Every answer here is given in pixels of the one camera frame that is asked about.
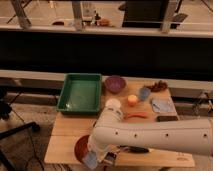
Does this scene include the green plastic tray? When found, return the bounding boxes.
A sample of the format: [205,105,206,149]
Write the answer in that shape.
[57,73,102,115]

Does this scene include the black phone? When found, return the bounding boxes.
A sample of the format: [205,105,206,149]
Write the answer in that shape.
[156,116,178,122]

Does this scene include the light blue cloth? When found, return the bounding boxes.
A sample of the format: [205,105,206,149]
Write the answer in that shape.
[151,98,175,113]

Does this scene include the dark red grape bunch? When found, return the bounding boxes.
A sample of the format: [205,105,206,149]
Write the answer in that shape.
[148,80,168,92]

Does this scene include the small orange ball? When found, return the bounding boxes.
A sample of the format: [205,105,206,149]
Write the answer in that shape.
[127,95,138,106]

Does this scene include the black handled spatula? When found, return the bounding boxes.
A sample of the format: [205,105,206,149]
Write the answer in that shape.
[118,146,150,153]

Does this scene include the white plastic cup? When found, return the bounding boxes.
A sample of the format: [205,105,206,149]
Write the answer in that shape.
[105,98,121,108]

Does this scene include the red bowl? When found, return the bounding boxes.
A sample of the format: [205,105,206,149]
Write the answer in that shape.
[74,135,89,162]

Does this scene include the red sausage toy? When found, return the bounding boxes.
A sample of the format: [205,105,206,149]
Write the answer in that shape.
[125,113,147,119]

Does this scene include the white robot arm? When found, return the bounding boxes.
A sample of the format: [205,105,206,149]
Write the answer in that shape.
[87,106,213,161]

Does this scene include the black chair base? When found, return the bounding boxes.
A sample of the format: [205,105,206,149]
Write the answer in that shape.
[0,88,40,171]

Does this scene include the purple bowl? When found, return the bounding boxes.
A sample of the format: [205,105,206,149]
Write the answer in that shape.
[104,75,126,94]

